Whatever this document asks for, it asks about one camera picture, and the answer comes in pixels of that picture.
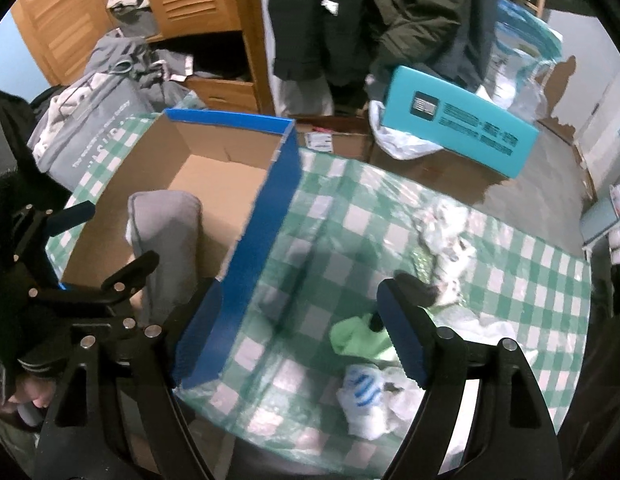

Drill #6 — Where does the teal box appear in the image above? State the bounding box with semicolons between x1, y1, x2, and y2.
380;65;541;179

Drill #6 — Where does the white blue-striped sock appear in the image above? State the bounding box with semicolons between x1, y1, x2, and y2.
337;364;425;442

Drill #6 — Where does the blue cardboard box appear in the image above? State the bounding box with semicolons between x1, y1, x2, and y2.
60;107;303;391

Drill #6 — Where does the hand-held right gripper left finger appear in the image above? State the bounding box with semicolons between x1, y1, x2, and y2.
34;277;225;480

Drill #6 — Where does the person's left hand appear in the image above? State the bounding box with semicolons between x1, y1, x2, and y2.
0;372;55;421

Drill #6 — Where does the plain white plastic bag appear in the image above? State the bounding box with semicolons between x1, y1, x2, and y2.
430;304;541;363

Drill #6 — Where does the grey cloth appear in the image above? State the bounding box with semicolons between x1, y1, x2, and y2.
126;190;205;331

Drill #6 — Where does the black hanging coat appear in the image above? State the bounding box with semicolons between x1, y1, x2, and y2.
267;0;378;92

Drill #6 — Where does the dark green hanging jacket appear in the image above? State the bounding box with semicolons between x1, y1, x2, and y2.
362;0;497;92

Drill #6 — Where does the white garment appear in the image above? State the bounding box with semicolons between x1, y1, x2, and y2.
275;74;337;117

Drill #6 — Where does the large brown cardboard box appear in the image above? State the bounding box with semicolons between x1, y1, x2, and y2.
370;132;512;207

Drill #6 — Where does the green cloth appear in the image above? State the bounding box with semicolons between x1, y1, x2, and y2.
330;312;398;362

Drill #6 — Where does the small brown cardboard box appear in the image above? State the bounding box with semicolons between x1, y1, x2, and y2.
295;117;375;163

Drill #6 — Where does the black sock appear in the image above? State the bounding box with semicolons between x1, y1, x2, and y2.
392;271;441;308

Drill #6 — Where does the pile of grey clothes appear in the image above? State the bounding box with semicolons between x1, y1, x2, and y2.
84;30;207;111

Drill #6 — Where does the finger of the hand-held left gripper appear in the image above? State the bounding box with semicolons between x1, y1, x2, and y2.
27;251;161;333
12;201;96;261

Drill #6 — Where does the green checked tablecloth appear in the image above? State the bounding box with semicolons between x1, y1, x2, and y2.
44;92;593;466

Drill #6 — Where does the clear blue patterned plastic bag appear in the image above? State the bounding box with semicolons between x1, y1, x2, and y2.
494;0;565;122

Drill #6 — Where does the grey printed hoodie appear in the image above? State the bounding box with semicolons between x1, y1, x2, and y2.
27;72;158;193

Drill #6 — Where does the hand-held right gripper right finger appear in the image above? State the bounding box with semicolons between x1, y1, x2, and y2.
377;277;563;480

